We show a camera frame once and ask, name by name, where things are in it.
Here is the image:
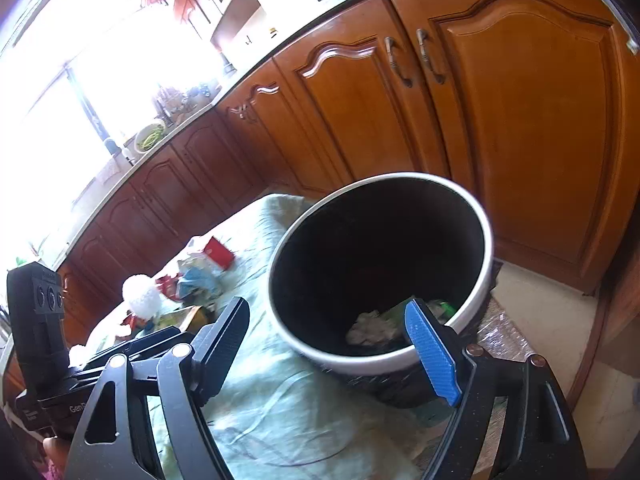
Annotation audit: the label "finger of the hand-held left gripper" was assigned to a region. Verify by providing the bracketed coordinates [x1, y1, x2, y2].
[102, 326, 182, 358]

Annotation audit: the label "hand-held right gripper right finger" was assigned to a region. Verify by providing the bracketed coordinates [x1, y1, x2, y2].
[404, 299, 591, 480]

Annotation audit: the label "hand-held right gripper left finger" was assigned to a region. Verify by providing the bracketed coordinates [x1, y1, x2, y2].
[62, 296, 251, 480]

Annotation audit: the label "yellow snack packet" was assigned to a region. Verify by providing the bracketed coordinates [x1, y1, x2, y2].
[150, 304, 211, 335]

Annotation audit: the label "white fluffy ball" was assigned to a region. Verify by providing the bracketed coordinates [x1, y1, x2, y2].
[122, 274, 162, 320]

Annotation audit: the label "green wrapper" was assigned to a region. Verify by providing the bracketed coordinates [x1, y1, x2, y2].
[387, 298, 458, 322]

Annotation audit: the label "red snack wrapper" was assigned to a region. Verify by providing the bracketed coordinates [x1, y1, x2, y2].
[156, 274, 183, 303]

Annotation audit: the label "blue wrapper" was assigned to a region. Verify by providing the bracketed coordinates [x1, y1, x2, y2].
[179, 265, 224, 301]

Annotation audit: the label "white paper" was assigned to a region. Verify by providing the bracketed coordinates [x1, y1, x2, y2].
[346, 310, 401, 347]

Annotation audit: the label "clear plastic wrapper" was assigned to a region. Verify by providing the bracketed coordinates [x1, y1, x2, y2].
[177, 250, 211, 273]

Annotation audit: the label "small red box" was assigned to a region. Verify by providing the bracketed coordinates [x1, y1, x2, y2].
[204, 236, 236, 269]

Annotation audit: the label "black bin with white rim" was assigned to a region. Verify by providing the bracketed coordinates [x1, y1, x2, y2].
[266, 172, 497, 409]

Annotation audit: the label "clear plastic table cover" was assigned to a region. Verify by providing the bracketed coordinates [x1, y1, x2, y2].
[472, 295, 532, 361]

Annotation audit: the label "light green floral tablecloth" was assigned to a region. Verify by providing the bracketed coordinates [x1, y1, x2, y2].
[85, 192, 426, 480]

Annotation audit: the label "bowl of green vegetables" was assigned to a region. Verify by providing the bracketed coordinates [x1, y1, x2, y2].
[134, 119, 167, 153]

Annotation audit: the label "utensil holder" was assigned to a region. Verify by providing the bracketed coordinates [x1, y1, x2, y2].
[155, 85, 186, 121]

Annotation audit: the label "wooden base cabinets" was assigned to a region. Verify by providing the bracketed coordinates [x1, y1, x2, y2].
[10, 0, 640, 396]

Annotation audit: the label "kitchen window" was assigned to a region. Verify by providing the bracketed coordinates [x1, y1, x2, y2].
[0, 0, 236, 271]

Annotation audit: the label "grey kitchen countertop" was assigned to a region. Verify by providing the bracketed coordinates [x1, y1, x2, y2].
[0, 0, 576, 356]

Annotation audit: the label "large metal cabinet handle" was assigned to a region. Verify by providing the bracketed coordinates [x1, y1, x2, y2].
[385, 36, 415, 88]
[416, 28, 447, 85]

